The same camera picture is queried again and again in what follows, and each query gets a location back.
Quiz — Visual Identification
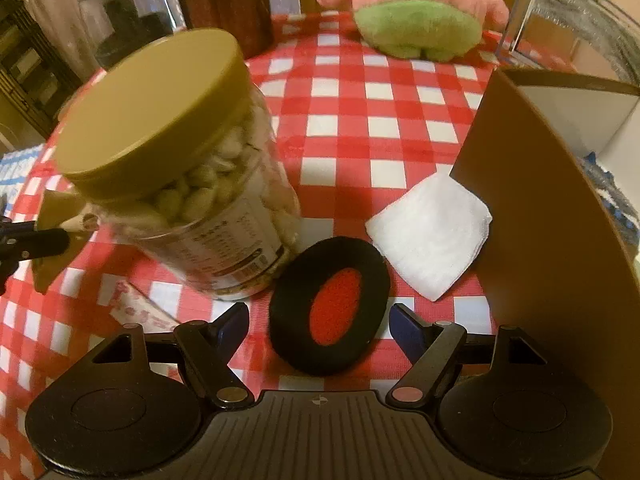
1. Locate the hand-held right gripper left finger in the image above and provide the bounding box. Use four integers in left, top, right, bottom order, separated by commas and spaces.
92, 302, 251, 408

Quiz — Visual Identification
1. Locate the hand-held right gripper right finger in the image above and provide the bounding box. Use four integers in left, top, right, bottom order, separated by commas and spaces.
389, 302, 551, 406

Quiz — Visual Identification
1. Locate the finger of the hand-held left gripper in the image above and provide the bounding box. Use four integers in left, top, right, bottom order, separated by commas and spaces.
0, 217, 71, 291

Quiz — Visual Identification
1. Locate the black red ear pad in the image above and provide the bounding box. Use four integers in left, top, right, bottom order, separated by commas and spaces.
268, 236, 392, 376

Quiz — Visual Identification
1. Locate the white gauze pad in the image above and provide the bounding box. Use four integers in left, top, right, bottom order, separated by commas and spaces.
365, 172, 493, 302

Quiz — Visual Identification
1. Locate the brown cardboard box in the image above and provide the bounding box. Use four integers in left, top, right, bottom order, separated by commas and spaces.
450, 67, 640, 396

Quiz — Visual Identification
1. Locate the nut jar with gold lid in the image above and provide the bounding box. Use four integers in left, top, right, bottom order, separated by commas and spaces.
54, 29, 301, 303

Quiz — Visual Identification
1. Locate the blue white patterned cloth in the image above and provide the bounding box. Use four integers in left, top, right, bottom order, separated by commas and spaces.
0, 142, 48, 186

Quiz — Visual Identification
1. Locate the pink printed paper strip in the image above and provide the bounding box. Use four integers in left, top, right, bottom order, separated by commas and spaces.
111, 282, 176, 333

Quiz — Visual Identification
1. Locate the dark wooden shelf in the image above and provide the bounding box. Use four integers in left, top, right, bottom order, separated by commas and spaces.
0, 0, 83, 146

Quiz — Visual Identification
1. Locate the red white checkered tablecloth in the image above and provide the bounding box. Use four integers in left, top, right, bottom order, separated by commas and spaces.
0, 10, 506, 480

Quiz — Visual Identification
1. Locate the sheer white curtain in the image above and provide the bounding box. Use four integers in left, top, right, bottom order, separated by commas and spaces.
10, 0, 131, 96

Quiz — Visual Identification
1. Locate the blue plastic packet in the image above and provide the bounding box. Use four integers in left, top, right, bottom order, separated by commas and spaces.
575, 150, 640, 261

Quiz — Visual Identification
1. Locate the pink starfish plush toy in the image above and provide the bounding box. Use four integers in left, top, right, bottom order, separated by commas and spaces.
315, 0, 510, 63

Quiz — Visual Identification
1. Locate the brown metal canister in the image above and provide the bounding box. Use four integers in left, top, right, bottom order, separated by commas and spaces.
172, 0, 275, 58

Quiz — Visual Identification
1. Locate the clear plastic container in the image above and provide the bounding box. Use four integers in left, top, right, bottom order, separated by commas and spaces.
497, 0, 640, 96

